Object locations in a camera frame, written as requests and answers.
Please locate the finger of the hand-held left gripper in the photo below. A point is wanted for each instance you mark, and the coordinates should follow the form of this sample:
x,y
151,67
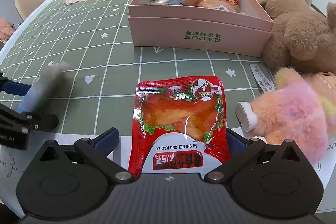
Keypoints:
x,y
13,87
34,121

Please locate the pink plush toy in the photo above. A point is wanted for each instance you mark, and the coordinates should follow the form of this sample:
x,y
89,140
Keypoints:
x,y
288,113

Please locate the pink cardboard box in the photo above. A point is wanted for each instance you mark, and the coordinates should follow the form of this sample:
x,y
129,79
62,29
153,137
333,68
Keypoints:
x,y
197,29

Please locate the brown teddy bear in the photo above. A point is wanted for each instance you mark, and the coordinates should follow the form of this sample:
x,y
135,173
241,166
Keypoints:
x,y
296,29

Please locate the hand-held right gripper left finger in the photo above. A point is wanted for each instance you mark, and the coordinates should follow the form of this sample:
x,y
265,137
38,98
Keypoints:
x,y
106,138

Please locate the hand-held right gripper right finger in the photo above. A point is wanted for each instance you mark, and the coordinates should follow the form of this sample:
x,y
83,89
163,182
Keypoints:
x,y
236,140

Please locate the white printed label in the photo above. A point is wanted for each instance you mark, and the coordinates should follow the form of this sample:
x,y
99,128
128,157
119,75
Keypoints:
x,y
262,79

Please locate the round rice cracker packet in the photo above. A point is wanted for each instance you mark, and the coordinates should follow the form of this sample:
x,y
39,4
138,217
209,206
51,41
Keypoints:
x,y
212,3

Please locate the pink soft object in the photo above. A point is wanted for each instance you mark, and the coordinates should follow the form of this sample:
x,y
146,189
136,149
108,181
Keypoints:
x,y
5,29

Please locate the red roast duck packet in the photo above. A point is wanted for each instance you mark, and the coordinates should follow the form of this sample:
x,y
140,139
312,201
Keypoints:
x,y
181,113

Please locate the green checked tablecloth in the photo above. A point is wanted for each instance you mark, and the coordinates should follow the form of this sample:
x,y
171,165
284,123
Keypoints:
x,y
105,56

